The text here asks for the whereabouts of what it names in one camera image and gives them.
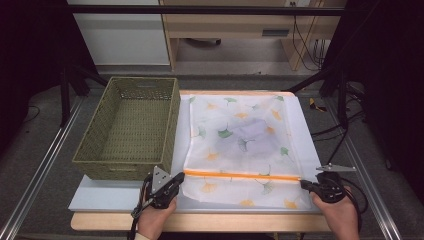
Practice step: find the black horizontal metal bar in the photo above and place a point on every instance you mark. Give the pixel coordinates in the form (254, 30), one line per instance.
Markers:
(200, 10)

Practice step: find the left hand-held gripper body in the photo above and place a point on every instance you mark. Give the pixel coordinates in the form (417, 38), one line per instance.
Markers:
(159, 178)

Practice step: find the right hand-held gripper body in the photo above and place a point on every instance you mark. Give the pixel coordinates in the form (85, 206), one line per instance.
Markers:
(330, 186)

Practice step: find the leaf print mesh laundry bag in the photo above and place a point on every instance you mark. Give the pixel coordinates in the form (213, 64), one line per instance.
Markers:
(213, 133)

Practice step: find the person's right hand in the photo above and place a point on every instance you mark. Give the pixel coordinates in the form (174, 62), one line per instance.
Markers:
(341, 220)

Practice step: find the light wooden desk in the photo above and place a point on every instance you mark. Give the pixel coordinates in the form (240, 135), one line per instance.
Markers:
(233, 26)

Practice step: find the black metal stand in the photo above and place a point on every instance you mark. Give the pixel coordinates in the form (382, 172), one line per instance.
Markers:
(65, 100)
(342, 100)

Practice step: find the purple garment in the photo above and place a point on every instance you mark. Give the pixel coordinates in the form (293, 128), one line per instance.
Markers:
(253, 130)

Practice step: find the person's left hand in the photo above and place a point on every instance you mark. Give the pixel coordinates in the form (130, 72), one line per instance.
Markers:
(151, 223)

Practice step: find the black curtain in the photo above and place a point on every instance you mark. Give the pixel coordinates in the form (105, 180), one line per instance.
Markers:
(30, 50)
(393, 66)

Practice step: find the green woven basket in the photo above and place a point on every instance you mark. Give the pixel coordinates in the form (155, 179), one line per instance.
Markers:
(133, 133)

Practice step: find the yellow and black tool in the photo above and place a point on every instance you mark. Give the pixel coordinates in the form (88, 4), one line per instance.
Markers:
(313, 104)

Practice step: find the pale blue board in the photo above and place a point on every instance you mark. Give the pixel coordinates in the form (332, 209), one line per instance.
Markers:
(110, 200)

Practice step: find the white cabinet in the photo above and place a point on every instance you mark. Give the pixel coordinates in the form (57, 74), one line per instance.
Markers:
(123, 40)

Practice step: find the aluminium rail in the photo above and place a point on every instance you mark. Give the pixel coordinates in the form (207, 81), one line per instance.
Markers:
(42, 166)
(383, 216)

